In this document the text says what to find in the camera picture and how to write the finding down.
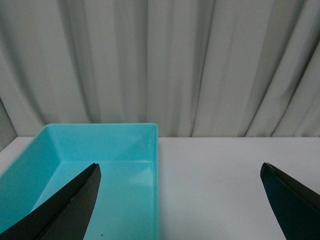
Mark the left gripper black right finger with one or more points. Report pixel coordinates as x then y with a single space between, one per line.
295 206

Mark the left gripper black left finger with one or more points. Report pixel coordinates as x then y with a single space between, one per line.
65 215

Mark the turquoise plastic bin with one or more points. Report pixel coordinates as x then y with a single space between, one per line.
127 204

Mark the grey pleated curtain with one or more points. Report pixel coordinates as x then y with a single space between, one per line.
196 68

